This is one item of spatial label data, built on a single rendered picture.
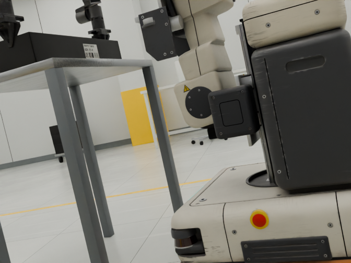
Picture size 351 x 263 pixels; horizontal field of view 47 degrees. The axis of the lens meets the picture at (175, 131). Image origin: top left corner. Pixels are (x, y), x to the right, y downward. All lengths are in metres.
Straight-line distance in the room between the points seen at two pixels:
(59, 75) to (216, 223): 0.63
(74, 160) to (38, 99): 6.60
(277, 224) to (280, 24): 0.52
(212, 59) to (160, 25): 0.20
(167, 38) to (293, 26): 0.42
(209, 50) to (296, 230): 0.59
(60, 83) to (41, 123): 6.60
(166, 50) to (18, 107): 6.85
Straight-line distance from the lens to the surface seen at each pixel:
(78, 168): 1.27
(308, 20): 1.09
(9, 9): 1.47
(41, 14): 7.88
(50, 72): 1.28
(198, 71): 1.31
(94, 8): 1.92
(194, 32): 1.36
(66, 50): 1.54
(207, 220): 1.18
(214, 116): 1.21
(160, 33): 1.34
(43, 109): 7.82
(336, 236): 1.13
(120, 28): 6.71
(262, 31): 1.10
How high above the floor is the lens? 0.60
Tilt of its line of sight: 4 degrees down
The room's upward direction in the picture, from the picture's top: 12 degrees counter-clockwise
